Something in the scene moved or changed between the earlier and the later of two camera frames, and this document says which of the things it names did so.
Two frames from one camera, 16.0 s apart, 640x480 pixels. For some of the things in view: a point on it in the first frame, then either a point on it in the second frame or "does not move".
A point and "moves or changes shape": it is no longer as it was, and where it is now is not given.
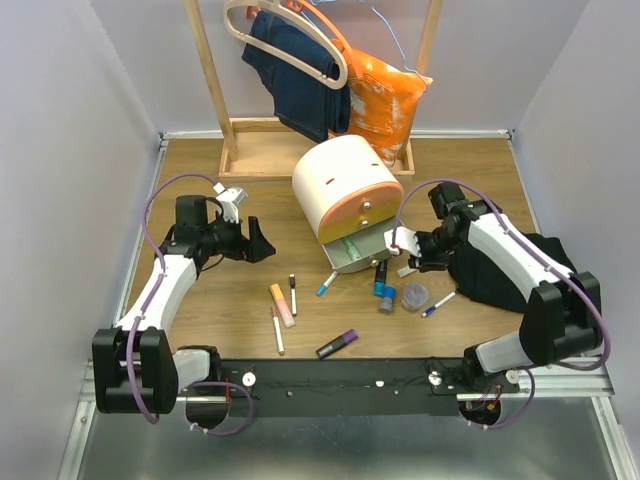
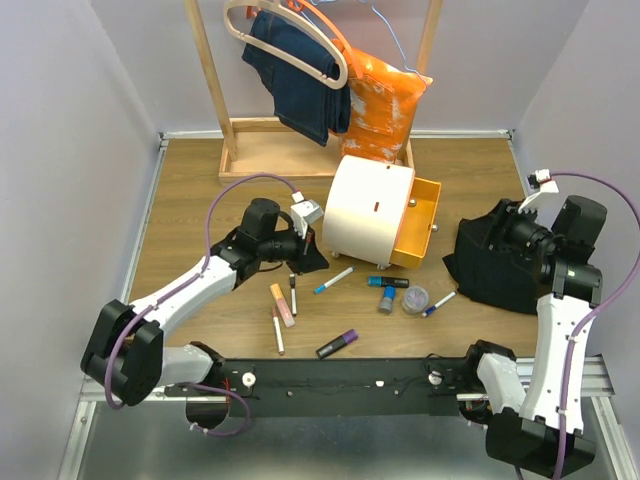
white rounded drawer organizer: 347,193 moves or changes shape
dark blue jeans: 303,105 does not move
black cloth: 477,281 does not move
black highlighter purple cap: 349,337 does not move
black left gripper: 254,249 -> 308,257
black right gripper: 427,263 -> 507,217
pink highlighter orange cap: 284,309 does not move
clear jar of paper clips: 414,296 does not move
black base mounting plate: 341,388 does not move
